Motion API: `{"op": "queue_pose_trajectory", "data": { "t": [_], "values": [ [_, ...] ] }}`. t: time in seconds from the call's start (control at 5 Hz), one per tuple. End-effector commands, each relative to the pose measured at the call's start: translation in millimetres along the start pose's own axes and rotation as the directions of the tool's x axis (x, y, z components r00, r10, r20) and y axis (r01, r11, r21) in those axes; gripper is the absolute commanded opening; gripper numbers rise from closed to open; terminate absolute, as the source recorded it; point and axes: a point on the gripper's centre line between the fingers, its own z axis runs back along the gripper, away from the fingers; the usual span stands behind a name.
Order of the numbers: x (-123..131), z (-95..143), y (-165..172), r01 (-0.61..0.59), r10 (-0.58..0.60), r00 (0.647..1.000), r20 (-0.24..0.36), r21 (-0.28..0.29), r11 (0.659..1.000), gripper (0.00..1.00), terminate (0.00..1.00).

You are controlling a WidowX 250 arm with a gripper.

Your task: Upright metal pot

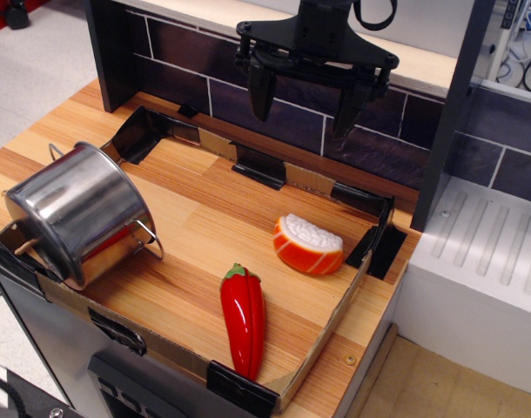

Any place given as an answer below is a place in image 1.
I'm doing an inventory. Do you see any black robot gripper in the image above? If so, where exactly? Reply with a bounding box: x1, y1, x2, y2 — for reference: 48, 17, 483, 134
235, 1, 399, 138

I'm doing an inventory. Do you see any shiny metal pot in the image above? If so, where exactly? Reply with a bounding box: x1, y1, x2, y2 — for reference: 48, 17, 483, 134
5, 142, 165, 290

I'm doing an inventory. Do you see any cardboard fence with black tape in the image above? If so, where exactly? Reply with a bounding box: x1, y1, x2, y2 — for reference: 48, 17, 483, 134
0, 131, 416, 417

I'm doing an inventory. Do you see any toy salmon sushi piece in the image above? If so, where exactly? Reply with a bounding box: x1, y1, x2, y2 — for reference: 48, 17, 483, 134
273, 213, 344, 275

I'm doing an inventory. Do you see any red toy chili pepper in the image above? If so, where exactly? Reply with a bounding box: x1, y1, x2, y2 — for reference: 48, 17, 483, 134
219, 263, 266, 381

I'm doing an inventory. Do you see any white sink drainboard unit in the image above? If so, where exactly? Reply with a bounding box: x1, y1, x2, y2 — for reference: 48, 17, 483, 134
393, 178, 531, 394

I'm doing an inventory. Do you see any black wheel on floor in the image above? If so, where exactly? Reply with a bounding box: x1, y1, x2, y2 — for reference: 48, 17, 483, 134
0, 0, 30, 30

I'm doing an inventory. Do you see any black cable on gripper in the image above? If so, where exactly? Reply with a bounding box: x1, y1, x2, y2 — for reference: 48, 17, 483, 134
351, 0, 400, 31

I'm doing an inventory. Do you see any dark grey vertical post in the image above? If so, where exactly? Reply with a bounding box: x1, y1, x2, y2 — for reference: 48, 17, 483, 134
411, 0, 495, 232

